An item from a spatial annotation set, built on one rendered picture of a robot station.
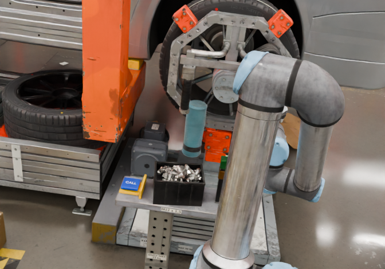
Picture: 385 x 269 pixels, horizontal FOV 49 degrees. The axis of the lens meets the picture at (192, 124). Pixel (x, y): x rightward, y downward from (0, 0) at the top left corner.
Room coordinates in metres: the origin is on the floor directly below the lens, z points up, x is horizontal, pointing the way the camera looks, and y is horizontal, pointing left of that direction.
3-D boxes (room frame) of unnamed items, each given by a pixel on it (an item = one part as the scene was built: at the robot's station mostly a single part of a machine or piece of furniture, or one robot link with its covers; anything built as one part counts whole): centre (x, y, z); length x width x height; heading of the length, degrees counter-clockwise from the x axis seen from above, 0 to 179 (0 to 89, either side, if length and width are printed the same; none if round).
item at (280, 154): (1.28, -0.29, 0.81); 0.12 x 0.09 x 0.10; 179
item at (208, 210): (1.40, 0.05, 0.44); 0.43 x 0.17 x 0.03; 89
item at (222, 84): (1.73, -0.13, 0.85); 0.21 x 0.14 x 0.14; 179
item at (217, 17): (1.80, -0.13, 0.85); 0.54 x 0.07 x 0.54; 89
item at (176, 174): (1.40, 0.03, 0.51); 0.20 x 0.14 x 0.13; 98
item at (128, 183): (1.40, 0.22, 0.47); 0.07 x 0.07 x 0.02; 89
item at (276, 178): (1.27, -0.30, 0.69); 0.12 x 0.09 x 0.12; 69
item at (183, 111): (1.57, 0.04, 0.83); 0.04 x 0.04 x 0.16
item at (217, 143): (1.84, -0.13, 0.48); 0.16 x 0.12 x 0.17; 179
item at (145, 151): (1.98, 0.20, 0.26); 0.42 x 0.18 x 0.35; 179
